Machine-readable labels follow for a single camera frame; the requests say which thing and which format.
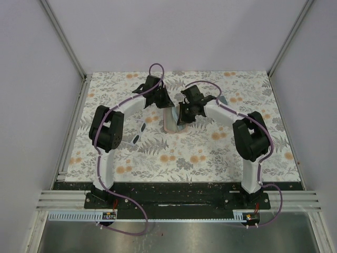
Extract blue cloth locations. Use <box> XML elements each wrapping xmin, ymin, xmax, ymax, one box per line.
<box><xmin>168</xmin><ymin>107</ymin><xmax>186</xmax><ymax>133</ymax></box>

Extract blue-grey glasses case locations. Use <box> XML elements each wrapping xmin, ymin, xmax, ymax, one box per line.
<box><xmin>216</xmin><ymin>95</ymin><xmax>228</xmax><ymax>105</ymax></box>

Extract pink glasses case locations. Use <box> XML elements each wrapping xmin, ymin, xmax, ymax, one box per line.
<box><xmin>163</xmin><ymin>106</ymin><xmax>187</xmax><ymax>134</ymax></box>

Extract white sunglasses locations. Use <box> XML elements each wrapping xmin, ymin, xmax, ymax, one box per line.
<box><xmin>121</xmin><ymin>118</ymin><xmax>147</xmax><ymax>147</ymax></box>

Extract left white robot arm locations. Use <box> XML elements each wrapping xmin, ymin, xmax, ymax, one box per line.
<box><xmin>89</xmin><ymin>75</ymin><xmax>174</xmax><ymax>208</ymax></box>

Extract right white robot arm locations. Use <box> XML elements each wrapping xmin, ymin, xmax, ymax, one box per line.
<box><xmin>175</xmin><ymin>85</ymin><xmax>273</xmax><ymax>209</ymax></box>

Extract floral table mat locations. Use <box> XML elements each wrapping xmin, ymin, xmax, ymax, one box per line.
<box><xmin>65</xmin><ymin>71</ymin><xmax>300</xmax><ymax>182</ymax></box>

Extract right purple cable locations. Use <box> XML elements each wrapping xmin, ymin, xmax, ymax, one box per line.
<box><xmin>184</xmin><ymin>80</ymin><xmax>284</xmax><ymax>229</ymax></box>

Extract purple cable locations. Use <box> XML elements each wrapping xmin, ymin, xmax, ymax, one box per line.
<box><xmin>184</xmin><ymin>80</ymin><xmax>284</xmax><ymax>229</ymax></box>
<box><xmin>96</xmin><ymin>63</ymin><xmax>166</xmax><ymax>237</ymax></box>

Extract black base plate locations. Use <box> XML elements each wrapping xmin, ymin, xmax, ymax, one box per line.
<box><xmin>84</xmin><ymin>181</ymin><xmax>272</xmax><ymax>219</ymax></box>

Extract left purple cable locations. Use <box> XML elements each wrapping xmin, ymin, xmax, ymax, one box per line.
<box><xmin>96</xmin><ymin>63</ymin><xmax>166</xmax><ymax>237</ymax></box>

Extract right white cable duct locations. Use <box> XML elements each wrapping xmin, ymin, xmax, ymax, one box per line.
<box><xmin>232</xmin><ymin>209</ymin><xmax>255</xmax><ymax>223</ymax></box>

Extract white cable duct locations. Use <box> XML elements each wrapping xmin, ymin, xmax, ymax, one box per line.
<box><xmin>232</xmin><ymin>209</ymin><xmax>255</xmax><ymax>223</ymax></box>
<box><xmin>48</xmin><ymin>210</ymin><xmax>117</xmax><ymax>222</ymax></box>

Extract left white cable duct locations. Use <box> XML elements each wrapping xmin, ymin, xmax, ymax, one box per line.
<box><xmin>48</xmin><ymin>210</ymin><xmax>117</xmax><ymax>222</ymax></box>

